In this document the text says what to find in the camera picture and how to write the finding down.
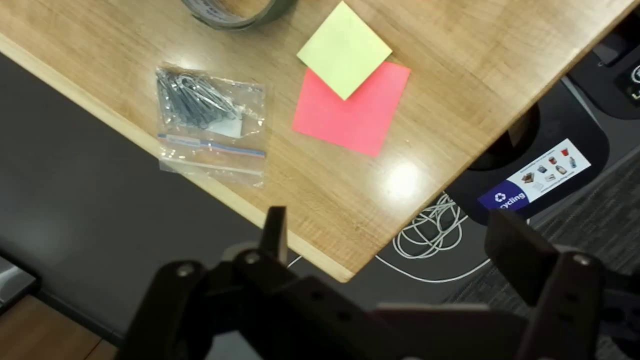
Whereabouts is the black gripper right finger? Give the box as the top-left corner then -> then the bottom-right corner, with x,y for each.
483,208 -> 640,360

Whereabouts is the black recycling bin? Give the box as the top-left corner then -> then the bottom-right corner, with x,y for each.
445,26 -> 640,229

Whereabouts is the clear plastic bag of screws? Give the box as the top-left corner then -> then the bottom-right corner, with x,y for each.
153,64 -> 271,190

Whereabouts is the coiled white cord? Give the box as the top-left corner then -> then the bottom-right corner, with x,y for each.
375,191 -> 496,285

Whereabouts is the wide wooden lower cabinet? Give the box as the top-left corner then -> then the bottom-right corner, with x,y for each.
0,292 -> 124,360

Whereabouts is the green masking tape roll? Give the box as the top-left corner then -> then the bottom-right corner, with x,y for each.
181,0 -> 301,29

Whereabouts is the yellow sticky note pad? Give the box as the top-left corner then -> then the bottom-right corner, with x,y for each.
294,0 -> 394,102

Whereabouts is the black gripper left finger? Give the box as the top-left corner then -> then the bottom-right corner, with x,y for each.
117,203 -> 376,360

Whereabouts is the stainless steel oven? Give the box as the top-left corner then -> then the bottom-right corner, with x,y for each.
0,253 -> 40,316

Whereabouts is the pink sticky note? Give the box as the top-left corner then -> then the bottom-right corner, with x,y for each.
290,60 -> 415,160

